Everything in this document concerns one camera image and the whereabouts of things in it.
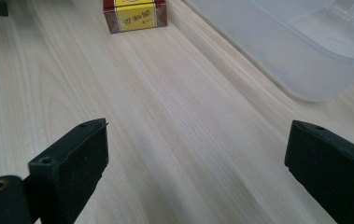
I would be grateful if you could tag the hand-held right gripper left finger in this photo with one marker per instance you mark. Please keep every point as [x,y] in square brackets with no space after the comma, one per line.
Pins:
[68,174]

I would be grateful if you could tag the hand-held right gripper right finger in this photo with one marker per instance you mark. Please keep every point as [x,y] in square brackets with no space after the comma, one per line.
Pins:
[333,174]

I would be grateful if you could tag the clear plastic container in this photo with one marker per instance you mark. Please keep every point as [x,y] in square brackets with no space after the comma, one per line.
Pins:
[290,46]

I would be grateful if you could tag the red and yellow box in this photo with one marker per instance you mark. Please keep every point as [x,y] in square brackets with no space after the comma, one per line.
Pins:
[135,17]

